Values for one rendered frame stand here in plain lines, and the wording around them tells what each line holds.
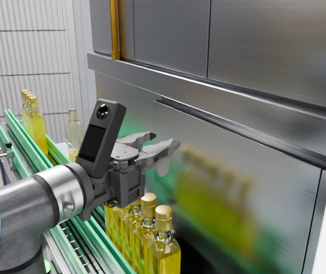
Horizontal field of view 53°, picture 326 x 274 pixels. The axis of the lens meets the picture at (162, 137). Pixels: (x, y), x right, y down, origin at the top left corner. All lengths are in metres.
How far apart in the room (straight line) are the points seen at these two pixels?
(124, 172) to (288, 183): 0.27
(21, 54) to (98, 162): 3.43
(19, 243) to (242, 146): 0.40
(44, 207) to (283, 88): 0.41
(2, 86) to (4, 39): 0.49
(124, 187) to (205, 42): 0.36
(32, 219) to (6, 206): 0.03
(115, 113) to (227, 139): 0.26
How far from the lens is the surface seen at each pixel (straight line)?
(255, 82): 0.62
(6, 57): 3.90
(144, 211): 0.72
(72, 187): 0.45
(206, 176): 0.73
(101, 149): 0.48
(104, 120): 0.49
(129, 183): 0.53
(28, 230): 0.44
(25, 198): 0.43
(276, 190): 0.60
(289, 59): 0.57
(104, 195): 0.52
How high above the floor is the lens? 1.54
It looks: 21 degrees down
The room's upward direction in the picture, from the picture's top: straight up
